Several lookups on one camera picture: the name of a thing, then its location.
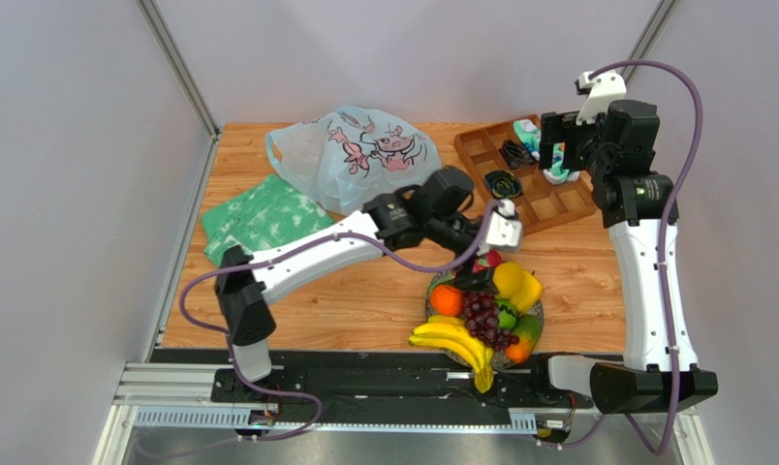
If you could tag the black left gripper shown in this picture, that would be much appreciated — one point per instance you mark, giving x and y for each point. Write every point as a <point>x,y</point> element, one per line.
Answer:
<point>464,278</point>

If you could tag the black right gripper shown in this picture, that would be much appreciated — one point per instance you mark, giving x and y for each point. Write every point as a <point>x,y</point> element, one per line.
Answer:
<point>558,139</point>

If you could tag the orange fake fruit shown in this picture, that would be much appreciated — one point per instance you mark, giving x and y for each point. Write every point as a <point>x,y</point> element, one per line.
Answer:
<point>446,300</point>

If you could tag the dark fake grapes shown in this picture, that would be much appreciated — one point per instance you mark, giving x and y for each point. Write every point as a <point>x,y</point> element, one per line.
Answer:
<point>479,313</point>

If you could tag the yellow fake lemon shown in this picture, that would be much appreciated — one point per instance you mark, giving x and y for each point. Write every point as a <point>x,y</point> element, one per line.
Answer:
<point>508,279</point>

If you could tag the green fake watermelon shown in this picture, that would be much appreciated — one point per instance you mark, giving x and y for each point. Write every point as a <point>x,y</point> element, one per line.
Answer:
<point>506,314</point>

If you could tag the yellow fake bell pepper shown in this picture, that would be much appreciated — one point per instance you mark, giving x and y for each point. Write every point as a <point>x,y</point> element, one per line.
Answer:
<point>529,293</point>

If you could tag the yellow fake banana bunch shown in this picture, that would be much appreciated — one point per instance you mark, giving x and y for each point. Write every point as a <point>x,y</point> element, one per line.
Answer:
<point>449,334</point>

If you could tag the green fake mango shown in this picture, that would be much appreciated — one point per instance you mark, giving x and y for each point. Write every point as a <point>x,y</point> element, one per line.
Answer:
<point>528,330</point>

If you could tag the light blue plastic bag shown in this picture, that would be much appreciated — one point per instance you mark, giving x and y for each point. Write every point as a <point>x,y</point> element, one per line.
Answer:
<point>350,156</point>

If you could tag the red fake dragon fruit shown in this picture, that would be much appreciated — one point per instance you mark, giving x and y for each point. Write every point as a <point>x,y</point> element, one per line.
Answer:
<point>491,259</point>

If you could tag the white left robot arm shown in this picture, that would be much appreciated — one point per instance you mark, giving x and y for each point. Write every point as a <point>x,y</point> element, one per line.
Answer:
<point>246,285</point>

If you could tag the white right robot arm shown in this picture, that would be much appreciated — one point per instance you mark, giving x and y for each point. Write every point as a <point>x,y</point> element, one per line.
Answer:
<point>659,366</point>

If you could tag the green white sock near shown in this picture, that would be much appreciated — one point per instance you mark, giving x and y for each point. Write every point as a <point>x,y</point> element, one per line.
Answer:
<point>557,174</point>

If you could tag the green white sock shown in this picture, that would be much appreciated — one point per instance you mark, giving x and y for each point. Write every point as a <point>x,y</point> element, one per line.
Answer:
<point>529,134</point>
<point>557,174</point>

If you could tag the green white sock far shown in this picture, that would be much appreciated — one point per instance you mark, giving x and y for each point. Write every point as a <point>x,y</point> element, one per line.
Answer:
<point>529,134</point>

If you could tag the black patterned rolled sock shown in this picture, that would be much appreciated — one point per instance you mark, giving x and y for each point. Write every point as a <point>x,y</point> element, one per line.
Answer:
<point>516,155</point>

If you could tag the wooden compartment tray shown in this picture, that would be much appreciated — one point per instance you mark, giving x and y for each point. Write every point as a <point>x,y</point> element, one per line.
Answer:
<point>541,206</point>

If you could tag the dark blue yellow rolled sock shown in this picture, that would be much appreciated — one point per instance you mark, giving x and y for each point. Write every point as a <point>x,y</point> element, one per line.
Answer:
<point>502,184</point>

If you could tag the speckled round plate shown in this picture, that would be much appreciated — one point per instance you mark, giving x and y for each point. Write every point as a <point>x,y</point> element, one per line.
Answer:
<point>499,361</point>

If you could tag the green white cloth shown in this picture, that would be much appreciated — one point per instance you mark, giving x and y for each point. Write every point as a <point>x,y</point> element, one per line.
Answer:
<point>269,215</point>

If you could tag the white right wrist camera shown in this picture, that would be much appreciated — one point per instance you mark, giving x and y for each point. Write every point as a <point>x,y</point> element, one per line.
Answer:
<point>600,91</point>

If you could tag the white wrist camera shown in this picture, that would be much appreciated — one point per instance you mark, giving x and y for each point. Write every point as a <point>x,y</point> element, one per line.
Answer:
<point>502,229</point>
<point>600,91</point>

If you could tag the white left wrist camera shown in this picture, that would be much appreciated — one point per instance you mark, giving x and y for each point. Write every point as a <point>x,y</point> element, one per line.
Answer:
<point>502,229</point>

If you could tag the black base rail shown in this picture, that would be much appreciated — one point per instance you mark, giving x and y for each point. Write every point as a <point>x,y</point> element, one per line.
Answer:
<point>406,389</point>

